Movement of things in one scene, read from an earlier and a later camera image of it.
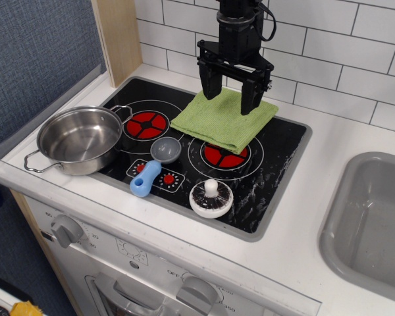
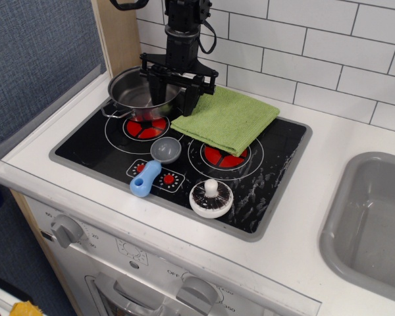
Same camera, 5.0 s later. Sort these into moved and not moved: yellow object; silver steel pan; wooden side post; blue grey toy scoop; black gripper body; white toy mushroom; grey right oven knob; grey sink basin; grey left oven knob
Moved: silver steel pan; black gripper body
Not moved: wooden side post; yellow object; white toy mushroom; grey left oven knob; grey right oven knob; grey sink basin; blue grey toy scoop
